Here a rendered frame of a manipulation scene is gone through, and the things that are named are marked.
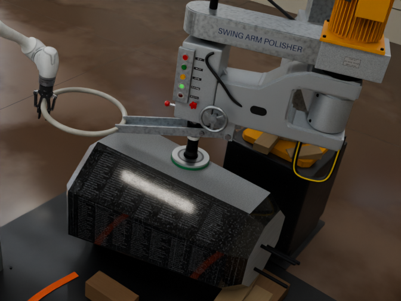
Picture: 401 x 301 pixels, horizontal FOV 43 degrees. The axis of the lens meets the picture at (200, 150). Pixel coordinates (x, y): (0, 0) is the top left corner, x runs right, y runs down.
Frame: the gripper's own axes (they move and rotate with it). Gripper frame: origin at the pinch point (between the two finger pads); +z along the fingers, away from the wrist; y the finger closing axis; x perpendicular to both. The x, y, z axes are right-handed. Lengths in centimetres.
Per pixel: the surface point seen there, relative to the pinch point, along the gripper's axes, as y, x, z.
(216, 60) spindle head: 84, -27, -71
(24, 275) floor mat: 10, -48, 84
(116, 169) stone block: 48, -26, 7
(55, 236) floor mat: 19, -12, 84
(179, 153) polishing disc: 81, -16, -6
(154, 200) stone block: 72, -44, 8
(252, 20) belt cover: 94, -23, -93
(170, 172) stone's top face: 77, -32, -4
